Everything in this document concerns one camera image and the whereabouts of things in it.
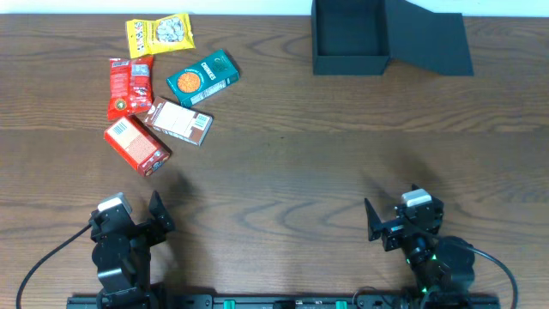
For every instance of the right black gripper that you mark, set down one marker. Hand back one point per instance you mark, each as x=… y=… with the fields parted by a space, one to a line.
x=393 y=231

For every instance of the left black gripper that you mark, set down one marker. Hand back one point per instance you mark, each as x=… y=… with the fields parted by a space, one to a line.
x=163 y=221

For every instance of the red snack pouch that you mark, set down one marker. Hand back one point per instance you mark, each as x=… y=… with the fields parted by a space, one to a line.
x=130 y=86

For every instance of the teal cookie box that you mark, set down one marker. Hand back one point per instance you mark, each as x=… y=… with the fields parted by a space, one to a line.
x=203 y=79

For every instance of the yellow candy pouch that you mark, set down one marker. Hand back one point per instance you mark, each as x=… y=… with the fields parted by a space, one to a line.
x=167 y=34

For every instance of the black gift box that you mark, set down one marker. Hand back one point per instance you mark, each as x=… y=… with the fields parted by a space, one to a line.
x=361 y=37

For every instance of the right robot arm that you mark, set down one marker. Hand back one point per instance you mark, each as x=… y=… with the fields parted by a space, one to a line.
x=443 y=267

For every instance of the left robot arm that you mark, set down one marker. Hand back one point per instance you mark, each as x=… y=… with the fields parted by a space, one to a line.
x=122 y=252

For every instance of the red orange box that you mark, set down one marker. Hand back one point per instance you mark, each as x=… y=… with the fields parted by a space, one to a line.
x=143 y=151

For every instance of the brown and white box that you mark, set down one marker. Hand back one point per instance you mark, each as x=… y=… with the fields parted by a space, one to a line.
x=180 y=122

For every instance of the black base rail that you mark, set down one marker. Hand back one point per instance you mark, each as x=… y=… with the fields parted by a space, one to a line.
x=364 y=301

